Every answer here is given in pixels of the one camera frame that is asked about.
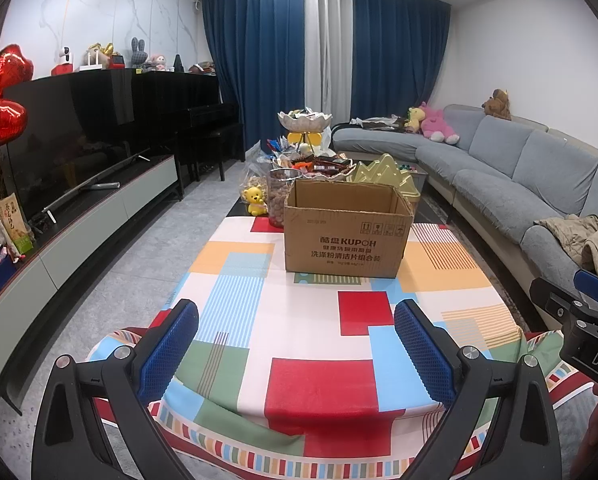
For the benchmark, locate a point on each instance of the red white robot toy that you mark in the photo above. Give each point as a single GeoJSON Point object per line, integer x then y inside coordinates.
{"type": "Point", "coordinates": [63, 62]}

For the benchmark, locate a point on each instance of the white two-tier snack stand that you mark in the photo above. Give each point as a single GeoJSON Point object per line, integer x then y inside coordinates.
{"type": "Point", "coordinates": [304, 122]}

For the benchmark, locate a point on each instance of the crumpled white bag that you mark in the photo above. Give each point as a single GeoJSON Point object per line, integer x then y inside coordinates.
{"type": "Point", "coordinates": [379, 122]}

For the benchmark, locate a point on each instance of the brown cardboard box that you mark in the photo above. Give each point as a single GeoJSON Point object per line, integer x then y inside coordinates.
{"type": "Point", "coordinates": [344, 250]}

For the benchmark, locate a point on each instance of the brown teddy bear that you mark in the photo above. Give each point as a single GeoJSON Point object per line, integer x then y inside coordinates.
{"type": "Point", "coordinates": [496, 105]}

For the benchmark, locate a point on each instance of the yellow lion toy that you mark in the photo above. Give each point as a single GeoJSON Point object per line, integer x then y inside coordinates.
{"type": "Point", "coordinates": [254, 200]}

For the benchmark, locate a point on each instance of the yellow green plush toy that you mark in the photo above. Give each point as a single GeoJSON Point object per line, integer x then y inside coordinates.
{"type": "Point", "coordinates": [415, 119]}

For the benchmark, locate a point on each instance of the beige jacket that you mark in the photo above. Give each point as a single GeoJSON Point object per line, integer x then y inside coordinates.
{"type": "Point", "coordinates": [569, 232]}

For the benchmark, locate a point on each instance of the grey storage bin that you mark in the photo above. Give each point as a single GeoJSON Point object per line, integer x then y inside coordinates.
{"type": "Point", "coordinates": [414, 169]}

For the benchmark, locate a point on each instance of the clear bag of nuts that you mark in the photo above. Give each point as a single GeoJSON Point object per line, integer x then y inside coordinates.
{"type": "Point", "coordinates": [254, 175]}

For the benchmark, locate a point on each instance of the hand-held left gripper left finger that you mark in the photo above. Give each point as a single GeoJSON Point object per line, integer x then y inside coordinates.
{"type": "Point", "coordinates": [171, 350]}

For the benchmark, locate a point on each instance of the white sheer curtain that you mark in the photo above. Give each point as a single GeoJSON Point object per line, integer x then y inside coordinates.
{"type": "Point", "coordinates": [329, 50]}

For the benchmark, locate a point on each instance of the tan food bag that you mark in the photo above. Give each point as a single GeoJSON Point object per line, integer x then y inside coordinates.
{"type": "Point", "coordinates": [11, 225]}

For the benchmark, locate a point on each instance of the pink doll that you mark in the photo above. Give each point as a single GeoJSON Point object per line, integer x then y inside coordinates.
{"type": "Point", "coordinates": [158, 62]}

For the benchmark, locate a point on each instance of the brown basket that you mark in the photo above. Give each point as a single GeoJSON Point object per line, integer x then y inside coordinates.
{"type": "Point", "coordinates": [199, 67]}

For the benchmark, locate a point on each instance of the gold white ornament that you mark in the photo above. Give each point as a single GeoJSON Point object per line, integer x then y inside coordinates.
{"type": "Point", "coordinates": [96, 57]}

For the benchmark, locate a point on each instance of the black piano bench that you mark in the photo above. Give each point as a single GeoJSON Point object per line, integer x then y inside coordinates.
{"type": "Point", "coordinates": [214, 132]}

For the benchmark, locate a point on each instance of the black metronome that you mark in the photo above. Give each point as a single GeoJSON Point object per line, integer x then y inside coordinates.
{"type": "Point", "coordinates": [178, 64]}

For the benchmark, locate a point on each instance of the blue white snack packets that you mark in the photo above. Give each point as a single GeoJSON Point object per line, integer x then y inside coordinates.
{"type": "Point", "coordinates": [279, 146]}

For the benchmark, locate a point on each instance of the yellow white bag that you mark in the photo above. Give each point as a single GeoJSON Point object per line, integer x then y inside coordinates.
{"type": "Point", "coordinates": [324, 142]}

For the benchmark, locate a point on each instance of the clear jar of brown nuts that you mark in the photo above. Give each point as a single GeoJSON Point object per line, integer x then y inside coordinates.
{"type": "Point", "coordinates": [281, 200]}

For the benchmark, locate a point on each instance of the red foil balloon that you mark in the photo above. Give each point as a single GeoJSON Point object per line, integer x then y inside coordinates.
{"type": "Point", "coordinates": [11, 72]}
{"type": "Point", "coordinates": [1, 122]}

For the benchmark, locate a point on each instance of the black television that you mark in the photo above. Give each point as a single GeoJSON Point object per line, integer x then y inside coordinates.
{"type": "Point", "coordinates": [69, 130]}

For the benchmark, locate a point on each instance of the black upright piano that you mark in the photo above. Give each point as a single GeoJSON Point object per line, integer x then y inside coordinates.
{"type": "Point", "coordinates": [179, 95]}

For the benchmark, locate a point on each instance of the grey sectional sofa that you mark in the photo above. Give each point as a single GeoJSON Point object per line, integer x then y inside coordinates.
{"type": "Point", "coordinates": [504, 170]}

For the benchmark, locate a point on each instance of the pink plush toy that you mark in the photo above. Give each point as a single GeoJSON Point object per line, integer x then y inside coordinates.
{"type": "Point", "coordinates": [436, 122]}

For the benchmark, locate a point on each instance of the blue curtain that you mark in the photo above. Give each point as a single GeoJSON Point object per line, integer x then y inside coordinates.
{"type": "Point", "coordinates": [394, 50]}
{"type": "Point", "coordinates": [259, 60]}

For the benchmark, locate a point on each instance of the grey television cabinet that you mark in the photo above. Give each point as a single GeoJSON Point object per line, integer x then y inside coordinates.
{"type": "Point", "coordinates": [89, 230]}

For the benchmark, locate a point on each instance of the pile of snack packets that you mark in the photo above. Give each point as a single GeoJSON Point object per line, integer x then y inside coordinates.
{"type": "Point", "coordinates": [324, 164]}
{"type": "Point", "coordinates": [304, 112]}

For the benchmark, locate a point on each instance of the grey bunny plush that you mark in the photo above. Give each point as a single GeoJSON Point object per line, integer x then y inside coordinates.
{"type": "Point", "coordinates": [139, 55]}

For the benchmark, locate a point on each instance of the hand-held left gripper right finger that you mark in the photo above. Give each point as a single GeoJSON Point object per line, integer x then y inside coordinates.
{"type": "Point", "coordinates": [421, 350]}

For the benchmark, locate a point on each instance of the red box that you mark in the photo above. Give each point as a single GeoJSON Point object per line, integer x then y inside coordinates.
{"type": "Point", "coordinates": [117, 63]}

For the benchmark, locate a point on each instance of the grey remote control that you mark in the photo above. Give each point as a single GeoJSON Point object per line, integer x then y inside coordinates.
{"type": "Point", "coordinates": [104, 186]}

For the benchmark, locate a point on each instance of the gold lid candy container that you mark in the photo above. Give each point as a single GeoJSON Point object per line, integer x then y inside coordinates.
{"type": "Point", "coordinates": [379, 172]}

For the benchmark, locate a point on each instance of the colourful checked tablecloth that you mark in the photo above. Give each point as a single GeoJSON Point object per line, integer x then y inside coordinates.
{"type": "Point", "coordinates": [309, 340]}

